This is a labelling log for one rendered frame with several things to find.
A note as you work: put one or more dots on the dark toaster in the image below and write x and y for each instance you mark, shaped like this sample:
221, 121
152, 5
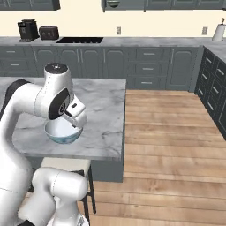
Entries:
49, 33

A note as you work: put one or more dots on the grey lower cupboard run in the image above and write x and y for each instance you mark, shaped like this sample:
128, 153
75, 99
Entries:
117, 63

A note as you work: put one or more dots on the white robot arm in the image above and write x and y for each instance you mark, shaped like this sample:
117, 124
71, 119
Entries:
17, 164

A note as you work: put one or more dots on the stool with cream seat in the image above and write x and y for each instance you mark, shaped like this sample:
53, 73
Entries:
66, 164

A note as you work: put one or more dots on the grey wall outlet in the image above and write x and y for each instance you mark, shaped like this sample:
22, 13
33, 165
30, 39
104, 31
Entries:
118, 30
204, 31

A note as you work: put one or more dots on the black coffee machine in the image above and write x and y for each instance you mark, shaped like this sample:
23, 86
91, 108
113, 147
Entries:
28, 30

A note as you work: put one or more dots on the white and blue bowl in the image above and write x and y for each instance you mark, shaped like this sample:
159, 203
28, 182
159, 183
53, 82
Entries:
63, 137

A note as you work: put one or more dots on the dark lower drawer run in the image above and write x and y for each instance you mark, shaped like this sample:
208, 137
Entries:
213, 85

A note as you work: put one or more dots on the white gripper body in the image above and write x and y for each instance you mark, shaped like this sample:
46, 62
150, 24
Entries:
79, 120

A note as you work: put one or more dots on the grey upper cupboard run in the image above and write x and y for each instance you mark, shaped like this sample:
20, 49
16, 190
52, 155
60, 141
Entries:
29, 4
176, 4

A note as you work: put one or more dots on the grey marble-topped dining counter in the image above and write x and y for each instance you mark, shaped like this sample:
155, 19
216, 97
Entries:
103, 117

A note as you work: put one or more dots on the grey cupboard run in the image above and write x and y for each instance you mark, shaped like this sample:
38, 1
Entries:
176, 4
117, 63
29, 4

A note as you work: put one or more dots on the dark green bowl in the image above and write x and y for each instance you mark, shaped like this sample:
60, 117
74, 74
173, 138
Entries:
113, 3

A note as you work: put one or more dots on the black hob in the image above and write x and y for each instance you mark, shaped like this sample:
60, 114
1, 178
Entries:
80, 40

